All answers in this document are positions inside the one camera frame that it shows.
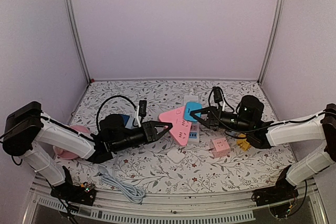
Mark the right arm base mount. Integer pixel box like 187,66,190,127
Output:
251,165,299,206

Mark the grey coiled power cable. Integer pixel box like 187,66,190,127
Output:
97,155,146,204

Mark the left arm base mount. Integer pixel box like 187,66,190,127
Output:
50,166,97,206

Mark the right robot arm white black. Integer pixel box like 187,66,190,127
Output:
190,95,335,201

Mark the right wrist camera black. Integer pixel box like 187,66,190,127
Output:
212,87,225,111

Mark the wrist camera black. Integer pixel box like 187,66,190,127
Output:
212,87,225,111
135,100,147,127

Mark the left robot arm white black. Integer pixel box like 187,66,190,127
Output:
1,101,173,200

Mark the white cube socket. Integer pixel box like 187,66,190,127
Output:
167,149,185,164

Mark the left aluminium frame post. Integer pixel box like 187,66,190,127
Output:
64,0,91,84

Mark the aluminium frame post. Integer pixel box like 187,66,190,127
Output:
64,0,91,84
257,0,285,86

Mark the floral patterned table mat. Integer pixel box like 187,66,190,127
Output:
56,80,295,194

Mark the white power strip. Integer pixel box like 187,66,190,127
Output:
183,89,201,144

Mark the front aluminium rail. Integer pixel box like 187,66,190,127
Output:
22,176,329,224

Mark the pink saucer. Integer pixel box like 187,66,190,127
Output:
53,125,90,160

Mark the dark blue cube socket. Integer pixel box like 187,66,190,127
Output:
120,114,130,125

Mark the pink triangular socket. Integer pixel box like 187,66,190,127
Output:
158,106,192,146

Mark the cyan square adapter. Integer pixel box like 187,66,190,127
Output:
183,101,202,123

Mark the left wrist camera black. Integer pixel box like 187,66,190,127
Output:
135,100,147,127

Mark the right aluminium frame post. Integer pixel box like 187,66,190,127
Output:
257,0,285,86

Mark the grey-blue power strip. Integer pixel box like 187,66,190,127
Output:
125,117,138,129

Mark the yellow cube socket plug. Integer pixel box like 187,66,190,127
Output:
236,134,250,152

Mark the pink cube socket plug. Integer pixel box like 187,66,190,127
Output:
210,137,230,158

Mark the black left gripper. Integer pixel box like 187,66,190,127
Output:
111,121,173,153

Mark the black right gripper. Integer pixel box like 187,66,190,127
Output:
190,106,253,134

